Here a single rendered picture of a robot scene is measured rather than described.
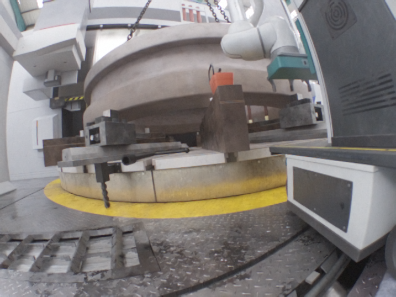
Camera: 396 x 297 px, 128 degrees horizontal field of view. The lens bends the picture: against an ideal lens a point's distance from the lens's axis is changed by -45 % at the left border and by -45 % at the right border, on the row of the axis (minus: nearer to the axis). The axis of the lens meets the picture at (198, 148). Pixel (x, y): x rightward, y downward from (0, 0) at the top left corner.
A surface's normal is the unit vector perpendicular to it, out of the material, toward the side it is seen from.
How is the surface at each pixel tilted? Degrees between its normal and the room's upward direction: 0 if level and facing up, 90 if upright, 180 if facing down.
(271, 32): 91
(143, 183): 90
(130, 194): 90
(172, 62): 90
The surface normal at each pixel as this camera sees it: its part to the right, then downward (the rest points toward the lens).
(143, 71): -0.26, 0.04
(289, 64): -0.04, 0.02
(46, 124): 0.40, -0.03
